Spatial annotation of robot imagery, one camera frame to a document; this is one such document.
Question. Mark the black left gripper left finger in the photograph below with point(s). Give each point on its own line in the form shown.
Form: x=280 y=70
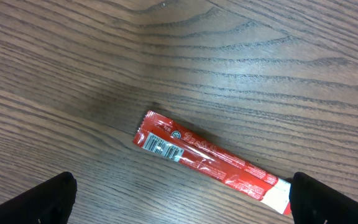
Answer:
x=47 y=203

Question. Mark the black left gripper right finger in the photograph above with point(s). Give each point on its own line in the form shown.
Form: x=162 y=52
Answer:
x=313 y=202

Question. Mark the red snack packet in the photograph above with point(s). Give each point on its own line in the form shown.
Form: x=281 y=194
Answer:
x=165 y=137

